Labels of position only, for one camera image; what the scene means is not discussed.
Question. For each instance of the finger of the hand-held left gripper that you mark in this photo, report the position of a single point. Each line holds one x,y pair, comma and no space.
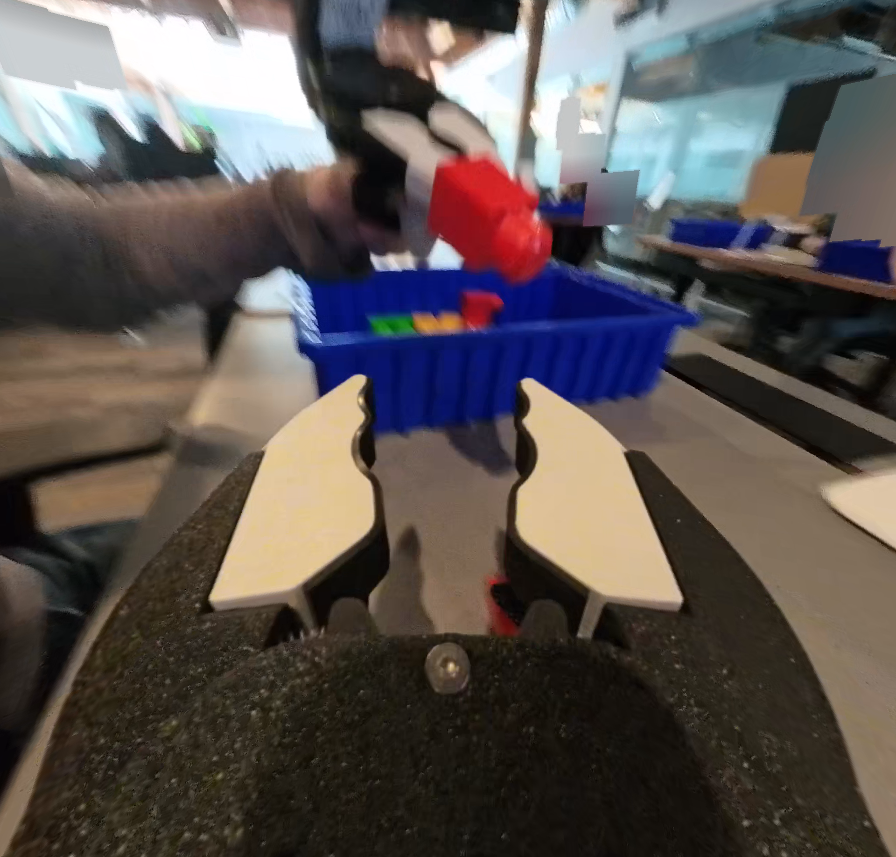
462,129
416,164

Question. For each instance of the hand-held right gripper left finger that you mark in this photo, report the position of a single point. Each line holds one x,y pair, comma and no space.
301,514

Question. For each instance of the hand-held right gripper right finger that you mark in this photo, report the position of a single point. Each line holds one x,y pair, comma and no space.
595,521

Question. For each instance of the blue plastic bin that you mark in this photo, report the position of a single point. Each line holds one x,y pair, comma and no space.
560,211
525,374
703,234
854,262

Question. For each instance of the person's left forearm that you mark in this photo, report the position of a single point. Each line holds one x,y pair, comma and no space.
140,255

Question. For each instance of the orange mega block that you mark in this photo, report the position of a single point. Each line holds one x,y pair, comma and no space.
437,323

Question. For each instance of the green mega block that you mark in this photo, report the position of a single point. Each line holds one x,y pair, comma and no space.
392,325

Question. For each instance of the person's left hand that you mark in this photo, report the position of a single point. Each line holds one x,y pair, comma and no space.
318,220

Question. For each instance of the person's lap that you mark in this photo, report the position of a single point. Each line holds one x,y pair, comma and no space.
70,563

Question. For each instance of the white stand base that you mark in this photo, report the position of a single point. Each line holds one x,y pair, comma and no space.
868,507

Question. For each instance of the brown background table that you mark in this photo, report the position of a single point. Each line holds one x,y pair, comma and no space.
770,269

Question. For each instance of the cardboard panel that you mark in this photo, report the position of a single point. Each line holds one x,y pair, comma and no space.
777,185

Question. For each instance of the black panel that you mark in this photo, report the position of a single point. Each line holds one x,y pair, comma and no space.
798,122

